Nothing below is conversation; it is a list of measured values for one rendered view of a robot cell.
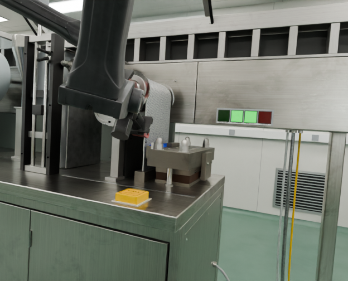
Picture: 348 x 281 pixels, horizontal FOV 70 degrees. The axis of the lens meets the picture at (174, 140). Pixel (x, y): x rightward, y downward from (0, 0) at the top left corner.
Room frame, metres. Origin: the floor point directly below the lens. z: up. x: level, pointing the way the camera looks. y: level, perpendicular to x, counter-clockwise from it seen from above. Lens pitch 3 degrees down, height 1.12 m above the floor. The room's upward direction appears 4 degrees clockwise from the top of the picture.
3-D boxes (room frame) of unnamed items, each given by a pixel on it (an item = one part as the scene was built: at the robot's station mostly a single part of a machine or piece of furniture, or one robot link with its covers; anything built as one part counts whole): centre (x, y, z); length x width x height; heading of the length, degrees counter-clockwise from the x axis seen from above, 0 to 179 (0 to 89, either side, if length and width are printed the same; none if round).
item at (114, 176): (0.96, 0.22, 1.05); 0.06 x 0.05 x 0.31; 159
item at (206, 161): (1.05, -0.15, 0.96); 0.10 x 0.03 x 0.11; 159
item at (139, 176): (1.08, 0.07, 0.92); 0.28 x 0.04 x 0.04; 159
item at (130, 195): (0.71, 0.11, 0.91); 0.07 x 0.07 x 0.02; 69
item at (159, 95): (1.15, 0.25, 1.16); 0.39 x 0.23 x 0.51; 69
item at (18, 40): (1.34, 0.80, 1.50); 0.14 x 0.14 x 0.06
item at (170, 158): (1.07, -0.05, 1.00); 0.40 x 0.16 x 0.06; 159
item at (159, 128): (1.07, 0.07, 1.11); 0.23 x 0.01 x 0.18; 159
